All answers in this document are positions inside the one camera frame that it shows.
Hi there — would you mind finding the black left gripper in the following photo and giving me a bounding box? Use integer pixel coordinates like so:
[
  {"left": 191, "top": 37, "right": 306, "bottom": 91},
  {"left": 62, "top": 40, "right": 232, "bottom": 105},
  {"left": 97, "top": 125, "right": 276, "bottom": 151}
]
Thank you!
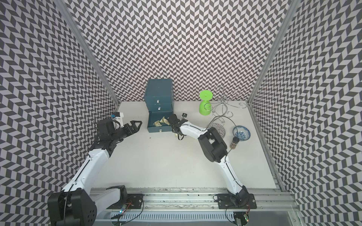
[{"left": 111, "top": 120, "right": 142, "bottom": 143}]

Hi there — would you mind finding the pale yellow cookie packet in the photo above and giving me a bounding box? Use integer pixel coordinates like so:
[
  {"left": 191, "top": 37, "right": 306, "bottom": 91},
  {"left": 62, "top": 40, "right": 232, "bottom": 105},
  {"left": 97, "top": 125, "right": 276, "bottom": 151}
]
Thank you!
[{"left": 153, "top": 121, "right": 162, "bottom": 127}]

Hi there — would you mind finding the dark teal drawer box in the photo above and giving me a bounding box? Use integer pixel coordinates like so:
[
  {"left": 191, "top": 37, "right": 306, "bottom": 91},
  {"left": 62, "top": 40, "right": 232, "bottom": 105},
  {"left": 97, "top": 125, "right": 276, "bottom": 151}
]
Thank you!
[{"left": 144, "top": 79, "right": 174, "bottom": 133}]

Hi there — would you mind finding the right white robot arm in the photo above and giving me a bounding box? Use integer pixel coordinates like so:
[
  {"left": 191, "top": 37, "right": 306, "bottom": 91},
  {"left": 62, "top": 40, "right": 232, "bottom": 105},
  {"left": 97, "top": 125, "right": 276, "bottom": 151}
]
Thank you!
[{"left": 167, "top": 114, "right": 250, "bottom": 208}]

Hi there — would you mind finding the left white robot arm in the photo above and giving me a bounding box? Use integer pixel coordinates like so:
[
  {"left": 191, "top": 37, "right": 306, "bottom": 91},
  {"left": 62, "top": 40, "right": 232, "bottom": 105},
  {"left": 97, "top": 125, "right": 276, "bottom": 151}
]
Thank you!
[{"left": 48, "top": 115, "right": 142, "bottom": 226}]

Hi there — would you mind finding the green plastic goblet cup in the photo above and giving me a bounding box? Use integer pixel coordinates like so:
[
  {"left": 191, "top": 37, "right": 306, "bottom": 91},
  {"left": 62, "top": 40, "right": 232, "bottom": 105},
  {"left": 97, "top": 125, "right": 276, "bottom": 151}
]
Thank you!
[{"left": 199, "top": 90, "right": 213, "bottom": 116}]

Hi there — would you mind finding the dark brown small bottle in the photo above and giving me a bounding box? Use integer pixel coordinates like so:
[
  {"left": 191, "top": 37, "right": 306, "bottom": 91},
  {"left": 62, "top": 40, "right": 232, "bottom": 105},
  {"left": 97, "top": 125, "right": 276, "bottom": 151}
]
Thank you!
[{"left": 230, "top": 137, "right": 240, "bottom": 150}]

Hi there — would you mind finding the blue floral ceramic bowl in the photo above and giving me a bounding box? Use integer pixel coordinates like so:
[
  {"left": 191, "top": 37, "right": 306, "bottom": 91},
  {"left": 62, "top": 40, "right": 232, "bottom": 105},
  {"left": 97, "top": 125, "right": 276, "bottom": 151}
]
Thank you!
[{"left": 232, "top": 126, "right": 251, "bottom": 141}]

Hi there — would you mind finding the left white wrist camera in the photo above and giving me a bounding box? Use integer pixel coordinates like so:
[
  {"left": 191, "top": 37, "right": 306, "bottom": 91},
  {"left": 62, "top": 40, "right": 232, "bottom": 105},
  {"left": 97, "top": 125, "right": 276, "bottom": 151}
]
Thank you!
[{"left": 111, "top": 112, "right": 124, "bottom": 129}]

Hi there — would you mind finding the chrome wire hook stand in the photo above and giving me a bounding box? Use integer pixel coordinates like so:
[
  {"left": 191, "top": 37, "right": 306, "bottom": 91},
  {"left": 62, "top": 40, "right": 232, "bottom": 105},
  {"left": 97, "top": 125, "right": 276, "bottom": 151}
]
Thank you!
[{"left": 208, "top": 86, "right": 247, "bottom": 129}]

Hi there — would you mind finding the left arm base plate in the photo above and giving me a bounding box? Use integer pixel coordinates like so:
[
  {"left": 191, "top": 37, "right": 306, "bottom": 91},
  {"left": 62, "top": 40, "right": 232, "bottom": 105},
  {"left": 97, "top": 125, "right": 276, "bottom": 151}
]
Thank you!
[{"left": 107, "top": 194, "right": 144, "bottom": 210}]

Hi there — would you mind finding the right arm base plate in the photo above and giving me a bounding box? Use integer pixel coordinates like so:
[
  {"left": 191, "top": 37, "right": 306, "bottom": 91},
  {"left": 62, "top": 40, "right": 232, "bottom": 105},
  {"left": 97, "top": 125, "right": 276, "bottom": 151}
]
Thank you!
[{"left": 215, "top": 194, "right": 257, "bottom": 210}]

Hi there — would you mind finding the aluminium front rail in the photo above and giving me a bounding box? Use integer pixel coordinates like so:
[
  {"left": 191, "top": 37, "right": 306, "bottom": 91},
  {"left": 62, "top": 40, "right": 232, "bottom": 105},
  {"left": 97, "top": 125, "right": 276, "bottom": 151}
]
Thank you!
[{"left": 95, "top": 188, "right": 305, "bottom": 226}]

